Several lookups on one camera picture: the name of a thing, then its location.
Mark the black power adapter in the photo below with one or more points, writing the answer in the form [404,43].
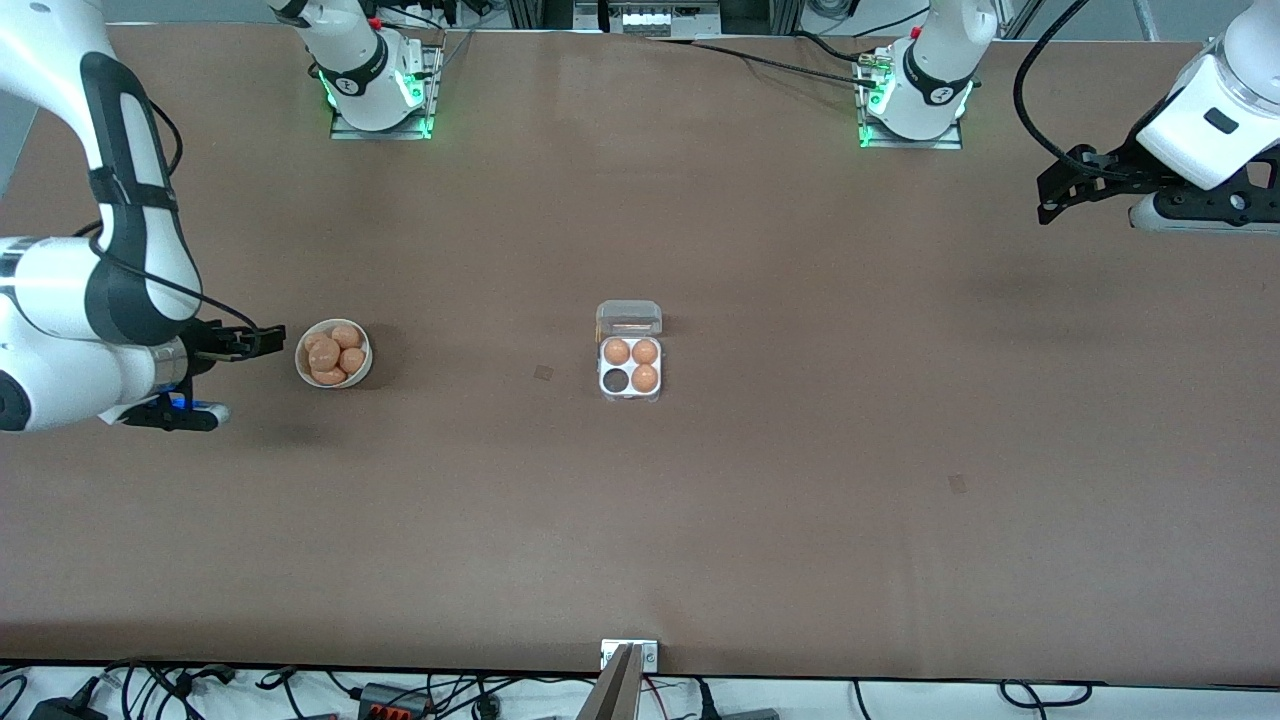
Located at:
[65,712]

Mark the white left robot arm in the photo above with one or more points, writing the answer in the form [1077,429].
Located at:
[940,60]

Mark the clear plastic egg box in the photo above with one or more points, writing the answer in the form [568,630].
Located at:
[630,320]

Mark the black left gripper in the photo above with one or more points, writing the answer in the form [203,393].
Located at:
[1112,172]

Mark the white round bowl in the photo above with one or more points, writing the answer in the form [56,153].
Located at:
[303,370]

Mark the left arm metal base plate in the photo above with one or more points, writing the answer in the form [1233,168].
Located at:
[950,141]

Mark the white electrical terminal box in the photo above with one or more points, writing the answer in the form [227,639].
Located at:
[650,18]

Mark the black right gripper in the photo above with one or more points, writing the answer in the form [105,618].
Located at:
[207,346]

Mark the black box orange connectors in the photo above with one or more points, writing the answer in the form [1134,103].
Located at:
[385,700]

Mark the silver metal bracket plate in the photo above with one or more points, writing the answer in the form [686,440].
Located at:
[650,657]

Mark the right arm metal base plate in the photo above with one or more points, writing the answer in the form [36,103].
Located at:
[345,132]

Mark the grey camera mount pole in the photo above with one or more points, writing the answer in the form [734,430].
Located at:
[615,695]

